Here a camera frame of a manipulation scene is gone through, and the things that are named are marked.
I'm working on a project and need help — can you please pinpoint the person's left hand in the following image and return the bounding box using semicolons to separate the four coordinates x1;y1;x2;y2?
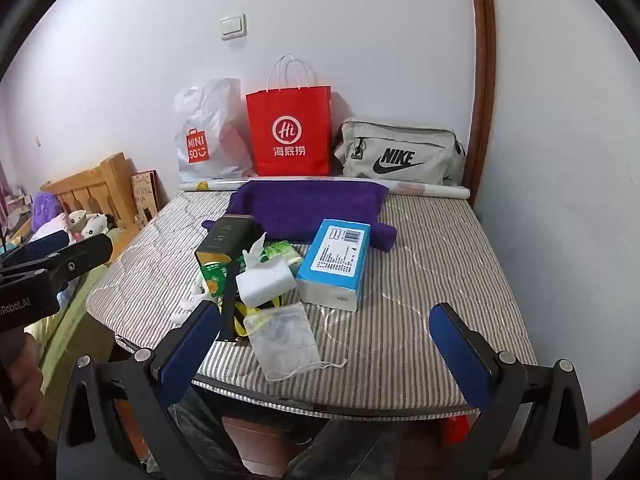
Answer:
9;334;46;432

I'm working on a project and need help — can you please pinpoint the picture frame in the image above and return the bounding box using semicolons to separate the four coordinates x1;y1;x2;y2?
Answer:
131;170;162;222

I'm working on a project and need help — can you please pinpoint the white sponge block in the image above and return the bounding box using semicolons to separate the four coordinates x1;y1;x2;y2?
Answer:
235;258;299;308

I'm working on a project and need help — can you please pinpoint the green blanket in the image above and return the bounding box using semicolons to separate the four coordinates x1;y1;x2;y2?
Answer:
25;260;117;376

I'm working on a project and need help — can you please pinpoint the red paper bag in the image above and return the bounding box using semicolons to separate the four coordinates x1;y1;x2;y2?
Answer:
245;54;333;178

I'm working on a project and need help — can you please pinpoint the rolled printed paper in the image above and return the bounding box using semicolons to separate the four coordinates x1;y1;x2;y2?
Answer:
179;176;473;201

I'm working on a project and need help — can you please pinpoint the blue tissue pack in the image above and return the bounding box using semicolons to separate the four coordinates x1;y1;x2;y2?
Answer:
295;218;373;312

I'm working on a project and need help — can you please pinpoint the white mesh bag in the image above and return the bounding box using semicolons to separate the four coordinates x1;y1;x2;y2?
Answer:
248;305;348;382

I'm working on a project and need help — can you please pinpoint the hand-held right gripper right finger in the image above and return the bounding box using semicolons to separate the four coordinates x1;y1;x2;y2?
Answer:
429;302;592;480

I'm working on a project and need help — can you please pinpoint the white plastic bag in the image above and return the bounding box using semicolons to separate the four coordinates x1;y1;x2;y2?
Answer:
173;77;256;182

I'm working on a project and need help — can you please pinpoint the purple plush toy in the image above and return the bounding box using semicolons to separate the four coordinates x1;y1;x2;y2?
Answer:
31;192;63;231

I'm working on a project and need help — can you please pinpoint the wooden headboard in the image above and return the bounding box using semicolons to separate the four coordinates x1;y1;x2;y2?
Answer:
41;152;138;231

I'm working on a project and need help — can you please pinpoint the white wall switch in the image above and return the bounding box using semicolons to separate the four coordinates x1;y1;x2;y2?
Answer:
220;14;247;41

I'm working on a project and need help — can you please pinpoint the dark tin box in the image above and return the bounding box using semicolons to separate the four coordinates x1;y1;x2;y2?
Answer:
194;214;255;267

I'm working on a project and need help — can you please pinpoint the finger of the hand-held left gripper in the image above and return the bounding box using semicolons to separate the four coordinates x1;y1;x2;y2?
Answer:
35;233;114;293
0;230;71;268

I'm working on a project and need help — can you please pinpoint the purple towel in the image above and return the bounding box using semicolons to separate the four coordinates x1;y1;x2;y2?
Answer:
201;180;398;252

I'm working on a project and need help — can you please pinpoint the brown wooden door frame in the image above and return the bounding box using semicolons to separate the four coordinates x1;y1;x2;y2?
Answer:
461;0;497;207

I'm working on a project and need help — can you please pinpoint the green tissue pack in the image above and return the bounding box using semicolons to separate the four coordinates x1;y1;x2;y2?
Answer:
200;232;305;307

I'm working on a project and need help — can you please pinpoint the yellow pouch with black strap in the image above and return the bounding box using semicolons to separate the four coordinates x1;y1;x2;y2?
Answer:
217;260;301;345

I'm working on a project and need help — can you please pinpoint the grey waist bag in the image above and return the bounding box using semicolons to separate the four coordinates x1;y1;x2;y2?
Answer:
333;117;467;187

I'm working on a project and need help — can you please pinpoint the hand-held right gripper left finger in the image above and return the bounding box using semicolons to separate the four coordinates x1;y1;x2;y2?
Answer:
56;300;223;480

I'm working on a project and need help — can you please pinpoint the striped purple curtain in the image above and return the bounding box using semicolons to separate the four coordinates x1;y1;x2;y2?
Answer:
0;157;13;223

